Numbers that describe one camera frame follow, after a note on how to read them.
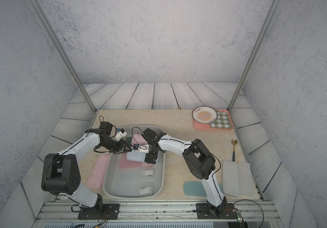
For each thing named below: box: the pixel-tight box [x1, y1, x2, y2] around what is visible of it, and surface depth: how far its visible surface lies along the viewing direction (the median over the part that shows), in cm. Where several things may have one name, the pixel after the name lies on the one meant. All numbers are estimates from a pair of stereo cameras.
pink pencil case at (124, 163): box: [118, 153, 154, 169], surface depth 90 cm
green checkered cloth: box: [210, 111, 232, 129], surface depth 113 cm
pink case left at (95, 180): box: [86, 153, 111, 190], surface depth 86 cm
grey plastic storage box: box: [102, 124, 166, 200], surface depth 84 cm
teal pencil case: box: [182, 180, 207, 197], surface depth 84 cm
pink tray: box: [192, 109, 234, 130], surface depth 112 cm
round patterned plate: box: [192, 105, 218, 124], surface depth 117 cm
